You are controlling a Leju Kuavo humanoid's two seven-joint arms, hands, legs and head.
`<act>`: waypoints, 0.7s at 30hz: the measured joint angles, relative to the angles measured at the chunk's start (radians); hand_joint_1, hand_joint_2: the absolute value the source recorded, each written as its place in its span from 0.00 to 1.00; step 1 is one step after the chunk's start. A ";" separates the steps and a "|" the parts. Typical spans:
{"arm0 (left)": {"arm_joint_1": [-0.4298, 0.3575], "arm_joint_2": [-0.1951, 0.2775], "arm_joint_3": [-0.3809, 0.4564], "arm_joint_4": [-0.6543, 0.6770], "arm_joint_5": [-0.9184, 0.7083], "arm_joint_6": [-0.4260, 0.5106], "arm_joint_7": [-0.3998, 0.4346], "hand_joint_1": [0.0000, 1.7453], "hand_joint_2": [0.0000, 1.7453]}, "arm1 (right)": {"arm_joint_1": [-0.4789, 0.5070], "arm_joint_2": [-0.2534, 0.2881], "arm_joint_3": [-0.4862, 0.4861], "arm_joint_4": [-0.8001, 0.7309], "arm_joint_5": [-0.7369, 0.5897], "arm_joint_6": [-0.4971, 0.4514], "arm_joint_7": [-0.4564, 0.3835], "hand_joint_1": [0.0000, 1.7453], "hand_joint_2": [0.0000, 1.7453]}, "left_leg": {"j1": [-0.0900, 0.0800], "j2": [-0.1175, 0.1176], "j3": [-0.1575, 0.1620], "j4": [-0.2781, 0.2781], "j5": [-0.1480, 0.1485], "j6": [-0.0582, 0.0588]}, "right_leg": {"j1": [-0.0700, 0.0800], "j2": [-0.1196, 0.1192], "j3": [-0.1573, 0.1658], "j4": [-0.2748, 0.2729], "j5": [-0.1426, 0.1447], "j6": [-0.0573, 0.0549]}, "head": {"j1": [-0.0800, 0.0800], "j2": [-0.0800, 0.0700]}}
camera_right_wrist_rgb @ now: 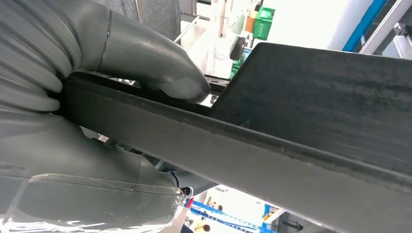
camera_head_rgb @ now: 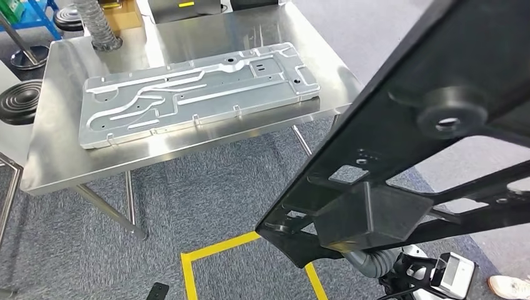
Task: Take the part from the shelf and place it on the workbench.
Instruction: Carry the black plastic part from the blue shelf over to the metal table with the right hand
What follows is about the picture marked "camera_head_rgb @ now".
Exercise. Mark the black plastic part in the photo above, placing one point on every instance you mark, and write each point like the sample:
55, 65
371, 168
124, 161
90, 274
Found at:
414, 82

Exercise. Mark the stainless steel workbench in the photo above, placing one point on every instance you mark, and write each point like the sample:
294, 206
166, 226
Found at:
62, 145

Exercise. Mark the stamped silver metal plate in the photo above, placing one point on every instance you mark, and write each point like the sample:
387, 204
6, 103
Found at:
207, 103

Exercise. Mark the brown cardboard box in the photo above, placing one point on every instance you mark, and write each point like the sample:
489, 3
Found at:
126, 18

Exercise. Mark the black round stool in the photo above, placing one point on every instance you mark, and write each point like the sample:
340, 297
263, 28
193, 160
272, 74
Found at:
18, 103
68, 18

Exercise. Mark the blue storage rack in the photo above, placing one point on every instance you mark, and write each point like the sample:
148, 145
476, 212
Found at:
39, 12

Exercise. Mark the green plastic crate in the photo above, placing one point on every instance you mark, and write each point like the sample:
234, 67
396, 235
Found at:
10, 10

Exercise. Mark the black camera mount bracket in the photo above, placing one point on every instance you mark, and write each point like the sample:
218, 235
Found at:
397, 285

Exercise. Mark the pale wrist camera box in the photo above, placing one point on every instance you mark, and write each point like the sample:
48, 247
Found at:
453, 275

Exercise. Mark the chrome stanchion post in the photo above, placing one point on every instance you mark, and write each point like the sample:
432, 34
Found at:
31, 58

